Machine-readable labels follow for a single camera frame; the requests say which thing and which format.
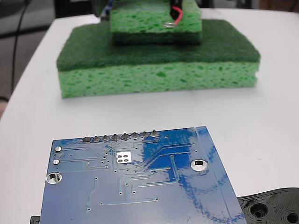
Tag red wire with metal loop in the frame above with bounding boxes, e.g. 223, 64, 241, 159
164, 6, 184, 29

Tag blue circuit board with pins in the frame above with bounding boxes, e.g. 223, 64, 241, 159
39, 126, 246, 224

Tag small green sponge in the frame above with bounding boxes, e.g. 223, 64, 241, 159
109, 0, 203, 46

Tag large green sponge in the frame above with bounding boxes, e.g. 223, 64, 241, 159
56, 19, 261, 99

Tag blue and white cable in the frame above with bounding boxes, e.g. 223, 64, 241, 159
102, 0, 115, 15

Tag thin black cable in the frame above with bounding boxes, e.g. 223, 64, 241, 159
11, 0, 31, 94

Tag black plastic board bracket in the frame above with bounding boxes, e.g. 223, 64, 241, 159
29, 186, 299, 224

